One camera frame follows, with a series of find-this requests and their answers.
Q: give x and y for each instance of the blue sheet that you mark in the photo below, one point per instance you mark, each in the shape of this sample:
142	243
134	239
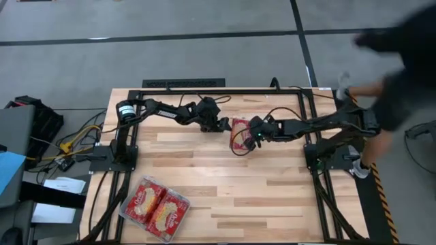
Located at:
8	170

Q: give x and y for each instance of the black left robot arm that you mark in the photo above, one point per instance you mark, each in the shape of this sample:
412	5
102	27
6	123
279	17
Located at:
163	112

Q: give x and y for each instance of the black metal table frame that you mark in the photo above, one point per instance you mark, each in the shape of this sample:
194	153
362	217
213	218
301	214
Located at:
238	92

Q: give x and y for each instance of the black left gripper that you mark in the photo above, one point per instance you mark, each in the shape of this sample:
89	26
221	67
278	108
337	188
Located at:
208	112

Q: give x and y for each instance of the black mat with hazard stripes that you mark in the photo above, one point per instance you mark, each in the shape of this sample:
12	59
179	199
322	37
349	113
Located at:
368	211

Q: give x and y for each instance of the white paper sheet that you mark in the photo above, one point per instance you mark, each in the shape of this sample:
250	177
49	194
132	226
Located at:
51	213
64	185

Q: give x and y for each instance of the black power adapter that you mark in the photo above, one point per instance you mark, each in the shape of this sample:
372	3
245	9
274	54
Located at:
66	165

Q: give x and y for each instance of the black crate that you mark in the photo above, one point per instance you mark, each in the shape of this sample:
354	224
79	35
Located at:
44	126

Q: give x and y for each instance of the black bar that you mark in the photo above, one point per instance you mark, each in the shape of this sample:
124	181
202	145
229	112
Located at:
51	199

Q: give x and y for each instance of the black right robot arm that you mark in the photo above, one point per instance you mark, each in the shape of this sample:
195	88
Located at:
306	127

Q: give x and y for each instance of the grey case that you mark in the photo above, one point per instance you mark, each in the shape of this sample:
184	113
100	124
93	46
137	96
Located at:
17	129

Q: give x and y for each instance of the red popcorn bag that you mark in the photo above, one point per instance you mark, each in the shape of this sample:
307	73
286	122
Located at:
144	200
167	216
240	141

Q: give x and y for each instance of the black round object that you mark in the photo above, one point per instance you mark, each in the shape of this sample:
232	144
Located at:
10	238

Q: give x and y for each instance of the black floor vent grille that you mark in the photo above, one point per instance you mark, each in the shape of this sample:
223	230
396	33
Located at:
184	83

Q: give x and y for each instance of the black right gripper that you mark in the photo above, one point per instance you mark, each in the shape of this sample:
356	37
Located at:
272	130

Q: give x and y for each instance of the person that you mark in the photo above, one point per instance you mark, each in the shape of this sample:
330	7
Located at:
408	85

